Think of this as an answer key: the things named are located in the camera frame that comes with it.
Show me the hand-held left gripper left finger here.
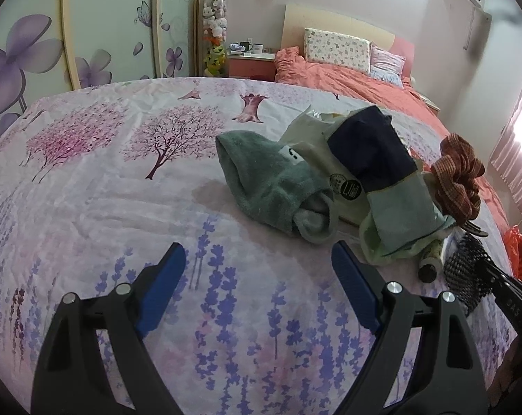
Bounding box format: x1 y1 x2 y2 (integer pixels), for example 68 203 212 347
31 242 187 415

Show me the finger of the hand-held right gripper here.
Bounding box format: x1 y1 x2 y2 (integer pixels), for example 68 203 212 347
481 264 522 333

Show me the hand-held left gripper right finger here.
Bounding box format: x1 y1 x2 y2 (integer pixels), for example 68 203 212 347
331 241 491 415

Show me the black hairbrush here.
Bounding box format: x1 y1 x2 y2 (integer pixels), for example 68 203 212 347
442 232 493 312

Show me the brown hair clip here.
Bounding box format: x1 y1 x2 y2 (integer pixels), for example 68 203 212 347
457 220 488 238

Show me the small dark-capped bottle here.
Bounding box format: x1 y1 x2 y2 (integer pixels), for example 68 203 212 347
418 242 447 283

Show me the floral printed blanket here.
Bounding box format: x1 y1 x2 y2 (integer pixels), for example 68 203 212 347
0 77 521 415

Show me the brown plaid scrunchie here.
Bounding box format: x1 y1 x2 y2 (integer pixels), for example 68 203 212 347
429 134 486 228

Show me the pink curtain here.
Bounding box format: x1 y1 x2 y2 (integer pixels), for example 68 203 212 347
490 65 522 208

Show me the green towel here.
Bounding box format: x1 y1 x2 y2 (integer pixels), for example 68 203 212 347
216 131 339 243

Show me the cream plastic bag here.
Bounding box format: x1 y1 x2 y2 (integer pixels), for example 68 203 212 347
280 106 417 225

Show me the navy and green sock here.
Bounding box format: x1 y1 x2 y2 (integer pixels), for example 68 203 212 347
328 105 456 266

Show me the orange duvet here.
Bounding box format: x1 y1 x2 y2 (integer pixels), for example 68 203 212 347
274 45 510 243

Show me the beige nightstand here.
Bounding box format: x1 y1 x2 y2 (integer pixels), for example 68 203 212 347
416 93 441 115

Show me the pink striped pillow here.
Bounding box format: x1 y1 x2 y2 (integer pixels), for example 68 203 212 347
369 43 406 87

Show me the pink nightstand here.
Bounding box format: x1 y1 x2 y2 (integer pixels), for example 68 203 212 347
226 49 276 82

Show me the floral pillow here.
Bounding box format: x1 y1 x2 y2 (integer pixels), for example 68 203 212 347
303 28 373 75

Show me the clear tube of plush toys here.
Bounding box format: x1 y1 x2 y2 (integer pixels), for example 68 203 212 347
201 0 230 77

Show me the beige and pink headboard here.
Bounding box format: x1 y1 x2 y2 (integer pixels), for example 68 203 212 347
279 3 415 79

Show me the flower-print wardrobe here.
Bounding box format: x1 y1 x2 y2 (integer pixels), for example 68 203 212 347
0 0 201 156

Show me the white wall unit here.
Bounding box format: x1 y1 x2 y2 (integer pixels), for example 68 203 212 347
429 0 493 50

